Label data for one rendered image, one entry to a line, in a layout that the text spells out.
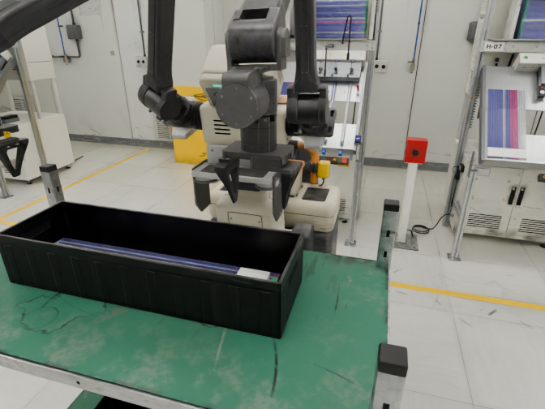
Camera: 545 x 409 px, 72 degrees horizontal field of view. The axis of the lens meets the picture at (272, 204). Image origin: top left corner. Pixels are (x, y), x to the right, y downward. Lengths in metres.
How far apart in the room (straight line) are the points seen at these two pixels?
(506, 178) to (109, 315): 2.72
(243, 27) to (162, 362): 0.51
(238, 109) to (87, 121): 5.61
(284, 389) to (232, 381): 0.08
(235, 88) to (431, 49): 4.03
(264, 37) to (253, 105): 0.10
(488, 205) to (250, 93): 2.73
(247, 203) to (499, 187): 2.16
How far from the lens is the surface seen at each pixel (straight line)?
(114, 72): 5.62
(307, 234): 1.38
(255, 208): 1.25
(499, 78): 3.00
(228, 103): 0.50
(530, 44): 3.08
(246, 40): 0.56
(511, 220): 3.19
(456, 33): 4.48
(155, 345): 0.68
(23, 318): 0.83
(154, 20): 1.06
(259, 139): 0.57
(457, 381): 2.04
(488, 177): 3.03
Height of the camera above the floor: 1.41
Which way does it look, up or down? 24 degrees down
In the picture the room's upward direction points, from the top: straight up
